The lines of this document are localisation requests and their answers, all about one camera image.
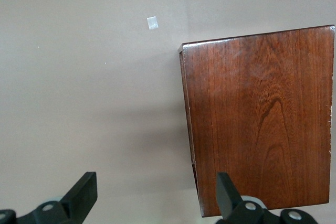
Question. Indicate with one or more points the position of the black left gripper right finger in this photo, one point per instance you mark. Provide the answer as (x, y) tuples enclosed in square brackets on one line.
[(228, 200)]

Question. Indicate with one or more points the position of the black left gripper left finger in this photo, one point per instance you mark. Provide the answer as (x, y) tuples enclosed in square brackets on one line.
[(78, 197)]

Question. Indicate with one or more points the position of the dark brown wooden cabinet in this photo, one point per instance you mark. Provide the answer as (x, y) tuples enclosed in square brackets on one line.
[(262, 116)]

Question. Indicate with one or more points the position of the small grey tape square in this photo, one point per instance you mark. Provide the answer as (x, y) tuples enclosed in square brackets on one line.
[(152, 22)]

